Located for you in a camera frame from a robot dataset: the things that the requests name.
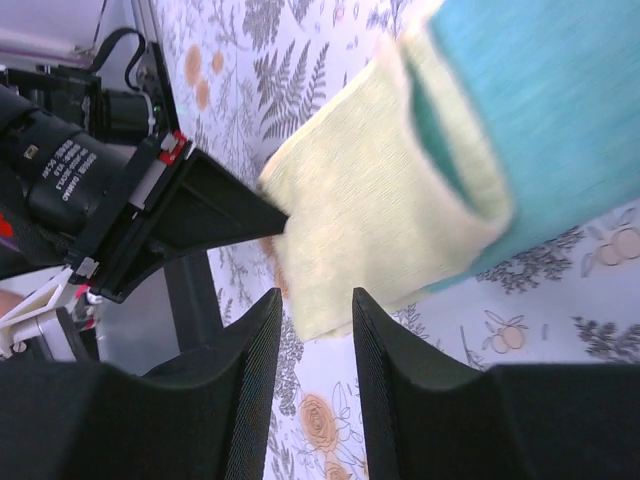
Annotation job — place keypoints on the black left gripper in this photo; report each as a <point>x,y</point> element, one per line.
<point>204,206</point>

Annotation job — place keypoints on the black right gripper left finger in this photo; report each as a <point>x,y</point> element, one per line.
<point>204,414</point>

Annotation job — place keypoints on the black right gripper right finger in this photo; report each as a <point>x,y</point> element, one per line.
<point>428,416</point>

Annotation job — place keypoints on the green yellow cloth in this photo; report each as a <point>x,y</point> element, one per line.
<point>483,129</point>

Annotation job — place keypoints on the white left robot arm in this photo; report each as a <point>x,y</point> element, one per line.
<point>106,184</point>

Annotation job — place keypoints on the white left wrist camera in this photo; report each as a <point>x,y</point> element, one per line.
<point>56,317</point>

